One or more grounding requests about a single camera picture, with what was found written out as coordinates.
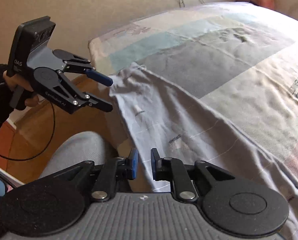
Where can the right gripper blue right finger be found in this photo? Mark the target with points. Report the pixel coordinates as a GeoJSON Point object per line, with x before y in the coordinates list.
{"type": "Point", "coordinates": [174, 171]}

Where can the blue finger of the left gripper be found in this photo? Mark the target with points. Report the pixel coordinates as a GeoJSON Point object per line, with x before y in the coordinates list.
{"type": "Point", "coordinates": [99, 77]}

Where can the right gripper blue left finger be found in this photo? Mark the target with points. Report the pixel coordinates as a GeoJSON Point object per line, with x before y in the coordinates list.
{"type": "Point", "coordinates": [113, 172]}

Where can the grey pyjama trousers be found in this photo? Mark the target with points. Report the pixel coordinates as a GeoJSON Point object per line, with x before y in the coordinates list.
{"type": "Point", "coordinates": [159, 114]}

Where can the person left hand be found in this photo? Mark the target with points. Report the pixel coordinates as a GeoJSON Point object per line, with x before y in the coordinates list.
{"type": "Point", "coordinates": [23, 94]}

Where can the grey trousered leg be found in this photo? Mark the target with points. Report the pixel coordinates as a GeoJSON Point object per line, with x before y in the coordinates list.
{"type": "Point", "coordinates": [80, 147]}

